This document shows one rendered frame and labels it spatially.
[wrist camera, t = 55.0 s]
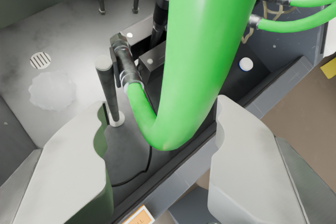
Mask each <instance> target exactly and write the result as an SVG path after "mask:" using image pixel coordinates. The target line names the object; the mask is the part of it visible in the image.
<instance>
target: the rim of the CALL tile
mask: <svg viewBox="0 0 336 224"><path fill-rule="evenodd" d="M143 209H144V210H145V212H146V213H147V214H148V216H149V217H150V218H151V222H149V223H148V224H152V223H153V222H154V221H155V219H154V218H153V216H152V215H151V214H150V212H149V211H148V210H147V208H146V207H145V205H143V206H142V207H141V208H140V209H139V210H137V211H136V212H135V213H134V214H133V215H132V216H131V217H130V218H129V219H128V220H127V221H125V222H124V223H123V224H128V223H129V222H130V221H131V220H132V219H133V218H134V217H135V216H136V215H138V214H139V213H140V212H141V211H142V210H143Z"/></svg>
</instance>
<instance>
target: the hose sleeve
mask: <svg viewBox="0 0 336 224"><path fill-rule="evenodd" d="M112 47H113V49H114V53H115V56H116V60H117V65H118V72H119V78H120V82H121V85H122V87H123V91H124V93H125V94H126V95H127V92H126V89H127V87H128V86H129V85H130V84H132V83H138V84H140V85H141V86H142V89H143V90H144V84H143V82H142V78H141V76H140V73H139V71H138V69H137V67H136V64H135V62H134V59H133V57H132V53H131V51H130V49H129V47H128V45H127V43H125V42H124V41H117V42H115V43H114V44H113V46H112Z"/></svg>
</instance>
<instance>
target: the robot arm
mask: <svg viewBox="0 0 336 224"><path fill-rule="evenodd" d="M213 120H216V122H217V127H216V138H215V144H216V146H217V147H218V149H219V150H218V151H217V152H216V153H214V154H213V156H212V158H211V167H210V177H209V189H208V201H207V207H208V210H209V212H210V213H211V214H212V215H213V216H214V217H215V218H216V219H217V220H218V221H219V222H220V223H219V222H208V223H206V224H336V193H335V192H334V191H333V190H332V189H331V188H330V187H329V186H328V185H327V184H326V183H325V182H324V180H323V179H322V178H321V177H320V176H319V175H318V174H317V173H316V172H315V171H314V170H313V169H312V168H311V166H310V165H309V164H308V163H307V162H306V161H305V160H304V159H303V158H302V157H301V156H300V155H299V153H298V152H297V151H296V150H295V149H294V148H293V147H292V146H291V145H290V144H289V143H288V142H287V141H286V139H285V138H281V137H276V136H275V134H274V133H273V132H272V131H271V130H270V129H269V128H268V127H267V126H266V125H265V124H264V123H263V122H262V121H260V120H259V119H258V118H257V117H255V116H254V115H253V114H252V113H250V112H249V111H247V110H246V109H244V108H243V107H241V106H240V105H238V104H237V103H235V102H234V101H233V100H231V99H230V98H228V97H227V96H225V95H218V96H217V97H216V99H215V102H214V115H213ZM108 125H110V118H109V107H108V103H107V101H100V100H99V101H96V102H94V103H93V104H91V105H90V106H89V107H87V108H86V109H85V110H83V111H82V112H81V113H79V114H78V115H77V116H75V117H74V118H73V119H71V120H70V121H69V122H68V123H66V124H65V125H64V126H63V127H62V128H61V129H59V130H58V131H57V132H56V133H55V134H54V135H53V136H52V138H51V139H50V140H49V141H48V142H47V143H46V144H45V146H44V147H43V148H40V149H35V150H33V151H32V153H31V154H30V155H29V156H28V157H27V158H26V159H25V160H24V161H23V163H22V164H21V165H20V166H19V167H18V168H17V169H16V170H15V171H14V173H13V174H12V175H11V176H10V177H9V178H8V179H7V180H6V181H5V183H4V184H3V185H2V186H1V187H0V224H105V223H106V222H107V221H108V220H109V219H110V218H111V216H112V215H113V212H114V203H113V190H112V186H111V182H110V179H109V175H108V171H107V167H106V164H105V161H104V160H103V159H102V158H103V155H104V153H105V152H106V150H107V148H108V147H107V143H106V139H105V135H104V131H105V129H106V128H107V126H108Z"/></svg>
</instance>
